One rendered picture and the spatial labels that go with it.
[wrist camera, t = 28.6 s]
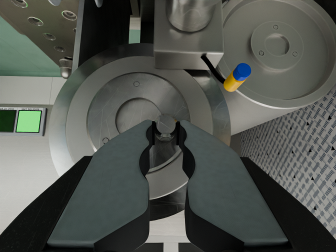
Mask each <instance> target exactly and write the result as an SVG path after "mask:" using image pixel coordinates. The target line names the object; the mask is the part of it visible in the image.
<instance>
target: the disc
mask: <svg viewBox="0 0 336 252"><path fill-rule="evenodd" d="M132 56H150V57H154V44H153V43H129V44H123V45H119V46H115V47H112V48H109V49H107V50H104V51H102V52H100V53H98V54H96V55H94V56H93V57H91V58H90V59H88V60H87V61H85V62H84V63H83V64H82V65H80V66H79V67H78V68H77V69H76V70H75V71H74V72H73V73H72V74H71V75H70V77H69V78H68V79H67V80H66V82H65V83H64V85H63V86H62V88H61V89H60V91H59V93H58V95H57V97H56V99H55V102H54V105H53V108H52V111H51V115H50V120H49V128H48V140H49V148H50V153H51V157H52V161H53V164H54V166H55V169H56V171H57V173H58V175H59V177H61V176H62V175H63V174H64V173H65V172H67V171H68V170H69V169H70V168H71V167H72V166H73V165H74V162H73V160H72V158H71V156H70V153H69V150H68V146H67V142H66V118H67V113H68V109H69V106H70V103H71V101H72V98H73V97H74V95H75V93H76V91H77V90H78V88H79V87H80V85H81V84H82V83H83V82H84V81H85V80H86V78H87V77H89V76H90V75H91V74H92V73H93V72H94V71H96V70H97V69H99V68H100V67H102V66H104V65H106V64H108V63H110V62H112V61H115V60H118V59H121V58H125V57H132ZM184 70H185V71H186V72H188V73H189V74H190V75H191V76H192V77H193V78H194V79H195V80H196V81H197V82H198V84H199V85H200V86H201V88H202V89H203V91H204V93H205V95H206V97H207V99H208V101H209V104H210V107H211V111H212V117H213V136H215V137H216V138H218V139H220V140H221V141H223V142H224V143H225V144H227V145H228V146H230V141H231V120H230V114H229V110H228V106H227V103H226V100H225V98H224V95H223V93H222V91H221V89H220V87H219V86H218V84H217V83H216V81H215V80H214V78H213V77H212V76H211V75H210V73H209V72H208V71H207V70H204V69H184ZM186 192H187V183H186V184H185V185H184V186H182V187H181V188H179V189H178V190H176V191H174V192H172V193H170V194H168V195H165V196H162V197H159V198H155V199H150V200H149V208H150V215H149V221H156V220H160V219H164V218H167V217H170V216H173V215H175V214H177V213H179V212H181V211H183V210H184V209H185V202H186Z"/></svg>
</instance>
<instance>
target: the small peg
mask: <svg viewBox="0 0 336 252"><path fill-rule="evenodd" d="M177 129H178V122H177V120H176V118H175V117H174V116H173V115H171V114H168V113H164V114H161V115H159V116H158V117H157V118H156V119H155V121H154V130H155V135H156V137H157V139H158V140H160V141H162V142H168V141H170V140H172V139H173V137H174V136H175V133H176V131H177Z"/></svg>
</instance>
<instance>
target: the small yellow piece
mask: <svg viewBox="0 0 336 252"><path fill-rule="evenodd" d="M200 58H201V59H202V60H203V61H204V62H205V63H206V65H207V66H208V68H209V69H210V71H211V72H212V74H213V75H214V76H215V77H216V78H217V80H218V81H219V82H221V83H222V84H223V86H224V88H225V89H226V90H227V91H229V92H233V91H235V90H236V89H237V88H238V87H239V86H240V85H241V84H242V83H243V82H244V81H245V80H246V79H247V77H248V76H249V75H250V74H251V67H250V66H249V65H248V64H246V63H240V64H238V65H237V67H236V68H235V69H234V70H233V71H232V72H231V73H230V75H229V76H228V77H227V79H224V78H223V77H222V76H221V75H220V74H219V73H218V72H217V71H216V69H215V68H214V66H213V65H212V63H211V62H210V60H209V59H208V58H207V57H206V56H204V55H203V56H201V57H200Z"/></svg>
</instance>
